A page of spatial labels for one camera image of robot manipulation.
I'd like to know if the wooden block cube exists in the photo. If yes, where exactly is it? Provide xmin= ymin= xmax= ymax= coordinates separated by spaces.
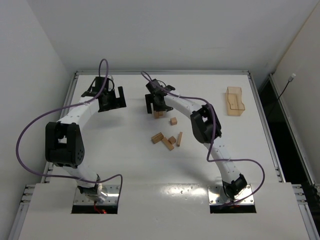
xmin=170 ymin=117 xmax=178 ymax=126

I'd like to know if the thin wooden plank block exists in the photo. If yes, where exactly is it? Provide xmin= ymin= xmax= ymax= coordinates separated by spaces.
xmin=176 ymin=132 xmax=183 ymax=147

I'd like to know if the amber transparent plastic bin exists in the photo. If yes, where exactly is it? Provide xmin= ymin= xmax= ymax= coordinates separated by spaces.
xmin=225 ymin=86 xmax=246 ymax=117

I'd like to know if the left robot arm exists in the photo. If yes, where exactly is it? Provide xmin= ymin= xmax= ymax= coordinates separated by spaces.
xmin=45 ymin=75 xmax=127 ymax=202

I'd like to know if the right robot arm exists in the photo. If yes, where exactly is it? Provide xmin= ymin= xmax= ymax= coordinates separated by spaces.
xmin=145 ymin=79 xmax=247 ymax=201

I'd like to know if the wide wooden block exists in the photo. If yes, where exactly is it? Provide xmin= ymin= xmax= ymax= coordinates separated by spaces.
xmin=151 ymin=132 xmax=164 ymax=144

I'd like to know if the small wooden cube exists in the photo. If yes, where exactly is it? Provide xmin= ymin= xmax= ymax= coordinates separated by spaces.
xmin=168 ymin=136 xmax=177 ymax=145

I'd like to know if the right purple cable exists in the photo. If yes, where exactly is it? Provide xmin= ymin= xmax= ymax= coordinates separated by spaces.
xmin=140 ymin=71 xmax=266 ymax=207

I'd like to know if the purple cable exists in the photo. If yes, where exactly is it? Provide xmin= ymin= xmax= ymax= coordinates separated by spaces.
xmin=140 ymin=71 xmax=266 ymax=207
xmin=15 ymin=58 xmax=123 ymax=191

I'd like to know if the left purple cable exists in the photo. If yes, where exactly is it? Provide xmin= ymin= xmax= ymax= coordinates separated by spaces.
xmin=15 ymin=58 xmax=123 ymax=191

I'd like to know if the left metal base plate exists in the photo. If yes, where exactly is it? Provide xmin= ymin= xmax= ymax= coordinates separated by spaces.
xmin=73 ymin=184 xmax=120 ymax=206

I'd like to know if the metal base plate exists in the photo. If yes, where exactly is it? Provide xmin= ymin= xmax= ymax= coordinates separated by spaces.
xmin=207 ymin=184 xmax=255 ymax=205
xmin=73 ymin=184 xmax=120 ymax=206

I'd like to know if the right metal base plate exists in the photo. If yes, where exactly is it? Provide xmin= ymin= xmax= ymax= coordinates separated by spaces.
xmin=207 ymin=184 xmax=255 ymax=205

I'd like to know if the aluminium table frame rail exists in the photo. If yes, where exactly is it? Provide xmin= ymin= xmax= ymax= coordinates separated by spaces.
xmin=19 ymin=72 xmax=319 ymax=240

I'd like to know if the black wall cable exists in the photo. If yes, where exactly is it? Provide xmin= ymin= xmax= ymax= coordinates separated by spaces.
xmin=267 ymin=72 xmax=297 ymax=118

